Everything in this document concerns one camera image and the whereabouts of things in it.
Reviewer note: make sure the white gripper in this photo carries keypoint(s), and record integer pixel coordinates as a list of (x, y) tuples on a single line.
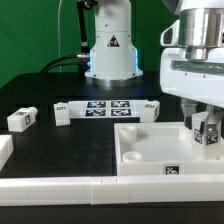
[(199, 81)]

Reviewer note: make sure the white square tabletop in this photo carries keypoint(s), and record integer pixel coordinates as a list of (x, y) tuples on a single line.
[(162, 148)]

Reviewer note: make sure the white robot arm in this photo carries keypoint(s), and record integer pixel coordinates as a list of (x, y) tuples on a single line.
[(192, 60)]

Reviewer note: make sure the white tag base sheet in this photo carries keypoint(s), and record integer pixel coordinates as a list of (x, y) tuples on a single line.
[(106, 108)]

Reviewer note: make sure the white left fence block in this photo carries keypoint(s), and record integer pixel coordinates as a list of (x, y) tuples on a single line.
[(6, 149)]

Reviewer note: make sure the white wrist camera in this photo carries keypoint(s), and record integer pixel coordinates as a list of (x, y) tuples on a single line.
[(170, 36)]

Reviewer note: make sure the white front fence rail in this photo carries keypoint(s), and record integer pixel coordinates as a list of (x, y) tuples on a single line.
[(111, 190)]

